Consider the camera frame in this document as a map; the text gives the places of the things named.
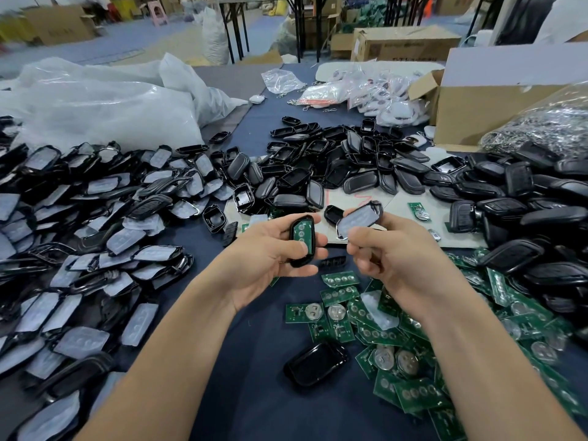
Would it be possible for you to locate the film-covered black shell cover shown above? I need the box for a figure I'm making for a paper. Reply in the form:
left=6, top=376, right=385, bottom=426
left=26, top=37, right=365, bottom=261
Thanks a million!
left=335, top=199, right=384, bottom=243

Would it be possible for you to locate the person's left hand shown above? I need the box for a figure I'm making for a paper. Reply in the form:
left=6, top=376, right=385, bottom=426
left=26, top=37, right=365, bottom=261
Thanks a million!
left=216, top=213, right=330, bottom=313

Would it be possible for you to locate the pile of black shell halves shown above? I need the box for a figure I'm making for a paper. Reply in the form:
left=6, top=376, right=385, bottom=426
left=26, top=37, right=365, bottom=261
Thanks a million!
left=202, top=115, right=470, bottom=217

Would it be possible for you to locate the small crumpled clear plastic bag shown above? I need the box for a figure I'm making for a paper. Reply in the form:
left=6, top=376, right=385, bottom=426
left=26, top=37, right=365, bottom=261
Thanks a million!
left=261, top=69, right=306, bottom=96

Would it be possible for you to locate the person's right forearm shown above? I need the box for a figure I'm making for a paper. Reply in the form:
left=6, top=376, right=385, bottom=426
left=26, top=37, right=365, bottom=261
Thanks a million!
left=423, top=289, right=588, bottom=441

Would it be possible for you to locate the person's right hand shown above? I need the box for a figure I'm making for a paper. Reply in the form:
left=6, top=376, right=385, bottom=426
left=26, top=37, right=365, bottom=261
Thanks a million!
left=347, top=211, right=470, bottom=322

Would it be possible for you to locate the person's left forearm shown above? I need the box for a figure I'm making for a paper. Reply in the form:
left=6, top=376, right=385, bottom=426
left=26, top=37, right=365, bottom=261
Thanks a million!
left=75, top=284, right=254, bottom=441

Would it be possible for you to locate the clear bag with red label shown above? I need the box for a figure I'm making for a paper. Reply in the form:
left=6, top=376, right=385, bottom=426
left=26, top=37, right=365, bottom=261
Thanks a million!
left=294, top=80, right=352, bottom=107

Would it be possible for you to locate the pink plastic stool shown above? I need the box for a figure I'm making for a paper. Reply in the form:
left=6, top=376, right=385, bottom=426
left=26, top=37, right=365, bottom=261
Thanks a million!
left=147, top=0, right=168, bottom=26

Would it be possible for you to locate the small green circuit board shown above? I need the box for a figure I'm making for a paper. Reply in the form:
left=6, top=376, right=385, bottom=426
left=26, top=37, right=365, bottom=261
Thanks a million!
left=294, top=220, right=315, bottom=263

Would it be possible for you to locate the pile of shells with pads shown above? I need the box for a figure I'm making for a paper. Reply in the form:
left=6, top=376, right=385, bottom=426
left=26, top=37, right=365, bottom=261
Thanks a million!
left=0, top=115, right=244, bottom=441

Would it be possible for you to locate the clear bag of metal parts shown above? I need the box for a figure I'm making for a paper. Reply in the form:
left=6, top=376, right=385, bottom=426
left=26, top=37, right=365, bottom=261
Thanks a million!
left=480, top=82, right=588, bottom=160

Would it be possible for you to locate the heap of clear parts bags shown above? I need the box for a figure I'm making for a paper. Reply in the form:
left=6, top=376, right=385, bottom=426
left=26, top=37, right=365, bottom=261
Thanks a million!
left=347, top=70, right=431, bottom=127

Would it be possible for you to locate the lone glossy black shell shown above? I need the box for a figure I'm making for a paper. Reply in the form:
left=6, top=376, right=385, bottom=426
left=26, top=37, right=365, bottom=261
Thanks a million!
left=283, top=339, right=350, bottom=390

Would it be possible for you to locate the large white plastic bag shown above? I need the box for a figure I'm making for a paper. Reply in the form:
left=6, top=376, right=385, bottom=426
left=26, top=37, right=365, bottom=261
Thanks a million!
left=0, top=53, right=249, bottom=151

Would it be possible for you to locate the pile of assembled black fobs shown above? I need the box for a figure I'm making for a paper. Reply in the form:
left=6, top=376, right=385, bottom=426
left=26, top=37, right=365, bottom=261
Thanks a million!
left=445, top=142, right=588, bottom=345

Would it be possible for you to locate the clear plastic film piece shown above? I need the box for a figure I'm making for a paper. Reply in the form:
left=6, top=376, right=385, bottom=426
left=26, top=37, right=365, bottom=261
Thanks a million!
left=360, top=289, right=401, bottom=331

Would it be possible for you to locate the black metal table frame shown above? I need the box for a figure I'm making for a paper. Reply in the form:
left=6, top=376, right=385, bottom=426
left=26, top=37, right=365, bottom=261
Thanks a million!
left=220, top=0, right=318, bottom=62

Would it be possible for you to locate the large open cardboard box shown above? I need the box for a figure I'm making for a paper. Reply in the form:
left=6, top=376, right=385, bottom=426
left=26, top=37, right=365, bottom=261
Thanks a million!
left=409, top=43, right=588, bottom=148

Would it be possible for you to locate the brown cardboard box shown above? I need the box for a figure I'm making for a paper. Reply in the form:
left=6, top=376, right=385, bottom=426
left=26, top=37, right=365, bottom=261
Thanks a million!
left=352, top=25, right=462, bottom=62

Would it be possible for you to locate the tan cardboard box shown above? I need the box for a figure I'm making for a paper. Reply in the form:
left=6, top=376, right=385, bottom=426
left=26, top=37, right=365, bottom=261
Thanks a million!
left=23, top=4, right=97, bottom=45

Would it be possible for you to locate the white sack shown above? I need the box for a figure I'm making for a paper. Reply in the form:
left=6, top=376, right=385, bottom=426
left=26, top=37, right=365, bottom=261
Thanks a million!
left=197, top=6, right=229, bottom=65

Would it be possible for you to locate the pile of green circuit boards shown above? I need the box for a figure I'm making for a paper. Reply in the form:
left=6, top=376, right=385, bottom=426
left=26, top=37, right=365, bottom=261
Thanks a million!
left=237, top=202, right=588, bottom=441

